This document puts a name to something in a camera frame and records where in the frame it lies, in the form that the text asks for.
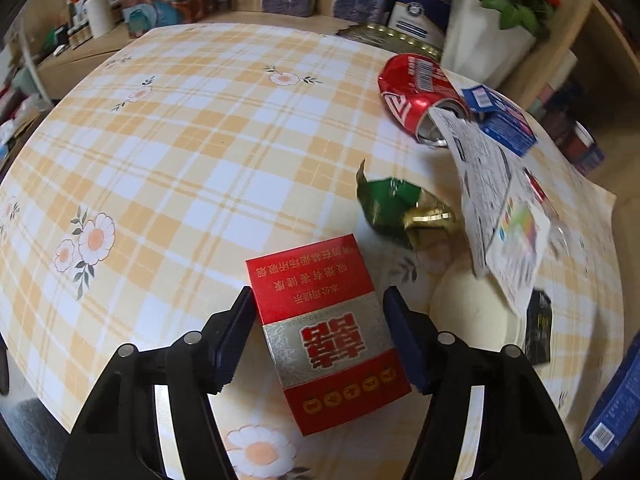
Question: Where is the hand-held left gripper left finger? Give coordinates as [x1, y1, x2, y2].
[56, 285, 258, 480]

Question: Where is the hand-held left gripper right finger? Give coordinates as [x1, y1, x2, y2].
[381, 285, 584, 480]

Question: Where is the white paper bowl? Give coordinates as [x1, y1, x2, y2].
[429, 260, 528, 361]

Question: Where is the red cigarette box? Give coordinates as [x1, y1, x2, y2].
[245, 234, 412, 436]

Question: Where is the blue and white carton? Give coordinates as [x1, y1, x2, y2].
[461, 85, 538, 157]

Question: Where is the crushed red can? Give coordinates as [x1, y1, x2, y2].
[377, 53, 473, 148]

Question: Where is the black packet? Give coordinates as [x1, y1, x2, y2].
[523, 288, 553, 366]

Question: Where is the green and gold foil wrapper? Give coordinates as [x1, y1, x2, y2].
[355, 158, 458, 251]

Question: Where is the colourful printed leaflet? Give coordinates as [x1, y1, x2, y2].
[485, 167, 552, 317]

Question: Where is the black printed paper sheet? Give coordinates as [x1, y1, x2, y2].
[429, 109, 516, 278]

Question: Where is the yellow plaid flowered tablecloth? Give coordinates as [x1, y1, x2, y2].
[0, 22, 623, 480]

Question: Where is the clear plastic wrapper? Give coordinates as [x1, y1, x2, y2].
[547, 220, 588, 261]

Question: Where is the blue barcode box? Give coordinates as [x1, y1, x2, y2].
[580, 342, 640, 461]

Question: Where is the small blue shelf box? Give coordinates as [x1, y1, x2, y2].
[582, 147, 606, 176]

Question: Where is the red cup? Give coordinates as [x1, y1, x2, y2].
[572, 122, 596, 161]

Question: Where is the gold tray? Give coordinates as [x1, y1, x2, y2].
[337, 23, 443, 63]

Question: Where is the red rose plant white pot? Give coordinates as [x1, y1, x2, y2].
[432, 0, 563, 88]

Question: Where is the wooden side cabinet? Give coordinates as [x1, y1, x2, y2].
[37, 22, 146, 101]

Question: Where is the row of small bottles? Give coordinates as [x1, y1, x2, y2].
[65, 22, 93, 51]

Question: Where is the wooden shelf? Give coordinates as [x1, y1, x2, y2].
[500, 0, 640, 171]

